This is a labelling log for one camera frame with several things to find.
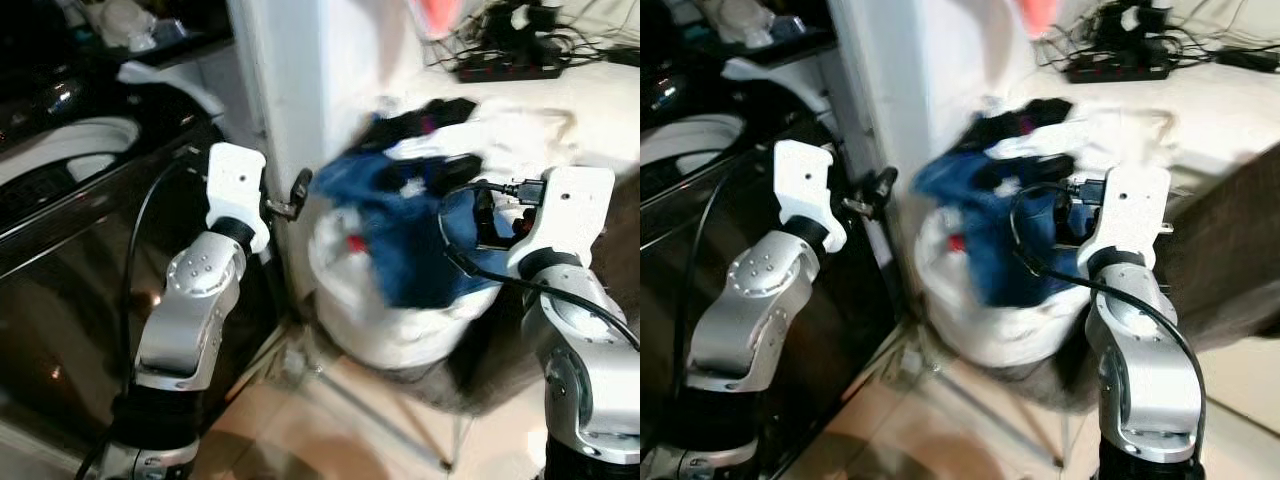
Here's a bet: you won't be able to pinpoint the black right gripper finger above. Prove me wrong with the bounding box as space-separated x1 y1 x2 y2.
425 153 483 191
990 158 1053 193

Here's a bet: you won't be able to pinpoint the blue denim garment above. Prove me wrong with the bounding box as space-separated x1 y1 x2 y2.
312 150 501 309
912 150 1086 306

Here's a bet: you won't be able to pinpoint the black washing machine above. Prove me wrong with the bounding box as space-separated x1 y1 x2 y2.
640 60 906 461
0 60 291 446

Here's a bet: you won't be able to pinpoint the black garment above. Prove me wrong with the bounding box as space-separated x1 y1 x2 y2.
360 98 479 151
965 98 1076 151

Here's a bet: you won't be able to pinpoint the white garment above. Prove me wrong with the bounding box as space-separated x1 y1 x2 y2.
385 105 576 176
985 105 1181 176

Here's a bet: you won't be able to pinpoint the black power strip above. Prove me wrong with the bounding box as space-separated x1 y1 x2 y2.
1065 58 1171 83
458 60 563 83

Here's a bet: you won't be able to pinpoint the white laundry basket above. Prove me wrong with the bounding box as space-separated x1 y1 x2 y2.
308 215 501 369
915 210 1096 366

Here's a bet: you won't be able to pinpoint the pink object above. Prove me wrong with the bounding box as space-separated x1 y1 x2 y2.
1018 0 1066 39
415 0 463 39

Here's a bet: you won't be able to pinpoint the white bag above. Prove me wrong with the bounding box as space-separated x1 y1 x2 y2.
85 0 186 51
695 0 791 46

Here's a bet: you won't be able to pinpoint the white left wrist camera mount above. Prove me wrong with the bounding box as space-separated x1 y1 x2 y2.
773 140 849 253
205 143 271 253

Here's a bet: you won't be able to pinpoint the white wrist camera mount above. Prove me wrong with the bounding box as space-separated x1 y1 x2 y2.
507 166 616 279
773 140 849 253
1075 165 1173 279
205 143 271 253

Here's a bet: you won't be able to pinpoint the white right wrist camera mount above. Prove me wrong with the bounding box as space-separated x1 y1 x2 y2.
507 166 616 279
1075 165 1173 279

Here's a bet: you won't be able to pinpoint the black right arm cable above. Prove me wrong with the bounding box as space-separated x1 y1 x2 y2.
437 178 641 351
1008 180 1208 441

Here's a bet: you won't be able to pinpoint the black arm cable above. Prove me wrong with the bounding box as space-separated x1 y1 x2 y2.
118 150 206 401
1008 180 1208 441
672 160 776 401
437 178 641 351

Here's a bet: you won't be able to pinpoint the black cable tangle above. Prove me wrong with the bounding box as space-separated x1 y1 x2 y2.
440 0 641 67
1045 0 1280 73

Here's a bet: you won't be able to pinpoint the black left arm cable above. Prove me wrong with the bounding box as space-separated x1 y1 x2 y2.
118 150 206 401
672 160 776 401

